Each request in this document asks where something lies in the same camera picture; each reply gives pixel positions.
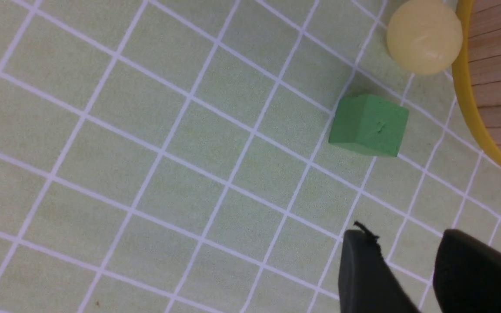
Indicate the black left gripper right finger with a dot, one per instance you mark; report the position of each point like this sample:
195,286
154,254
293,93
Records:
467,275

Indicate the yellow bun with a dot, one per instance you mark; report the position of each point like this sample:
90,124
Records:
424,37

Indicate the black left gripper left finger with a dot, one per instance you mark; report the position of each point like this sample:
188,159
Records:
366,283

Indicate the green foam cube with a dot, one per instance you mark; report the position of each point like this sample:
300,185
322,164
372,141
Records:
369,125

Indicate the bamboo steamer tray yellow rim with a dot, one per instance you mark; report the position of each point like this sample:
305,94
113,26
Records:
477,73

